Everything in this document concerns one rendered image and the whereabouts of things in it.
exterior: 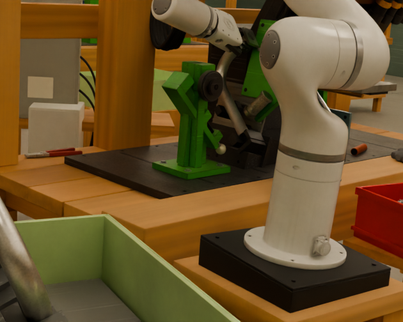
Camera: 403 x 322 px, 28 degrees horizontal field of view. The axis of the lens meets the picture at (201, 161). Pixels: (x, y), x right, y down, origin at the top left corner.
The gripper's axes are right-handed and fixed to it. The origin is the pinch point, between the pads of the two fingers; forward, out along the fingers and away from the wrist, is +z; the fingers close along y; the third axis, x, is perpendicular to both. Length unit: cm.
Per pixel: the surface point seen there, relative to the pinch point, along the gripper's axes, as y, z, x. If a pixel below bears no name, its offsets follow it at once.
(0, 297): -80, -94, 0
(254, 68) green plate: -7.3, 2.9, 1.5
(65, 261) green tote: -66, -69, 12
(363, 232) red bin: -61, 6, -7
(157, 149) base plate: -14.0, -4.0, 34.8
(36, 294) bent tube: -91, -108, -23
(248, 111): -19.2, -0.3, 6.0
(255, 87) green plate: -12.3, 3.1, 3.3
